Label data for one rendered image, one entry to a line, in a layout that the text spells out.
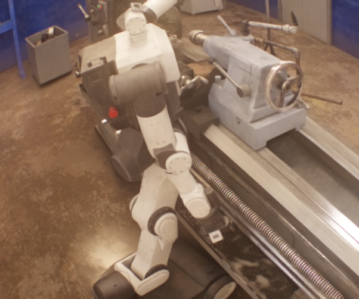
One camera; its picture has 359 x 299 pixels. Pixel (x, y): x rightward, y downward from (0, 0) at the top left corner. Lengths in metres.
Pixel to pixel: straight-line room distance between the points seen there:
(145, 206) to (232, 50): 0.72
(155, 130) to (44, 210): 1.77
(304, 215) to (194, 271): 0.81
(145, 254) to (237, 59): 0.93
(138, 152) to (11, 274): 1.47
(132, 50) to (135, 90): 0.19
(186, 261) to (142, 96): 1.14
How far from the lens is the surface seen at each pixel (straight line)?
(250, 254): 1.83
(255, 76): 1.61
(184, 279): 2.03
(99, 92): 1.30
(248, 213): 1.55
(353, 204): 1.64
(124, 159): 1.45
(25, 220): 2.83
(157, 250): 1.81
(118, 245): 2.46
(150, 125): 1.19
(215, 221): 1.56
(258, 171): 1.56
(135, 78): 1.11
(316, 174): 1.75
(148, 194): 1.65
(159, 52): 1.22
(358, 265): 1.29
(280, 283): 1.72
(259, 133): 1.63
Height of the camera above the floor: 1.83
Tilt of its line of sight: 36 degrees down
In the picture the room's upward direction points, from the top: 4 degrees counter-clockwise
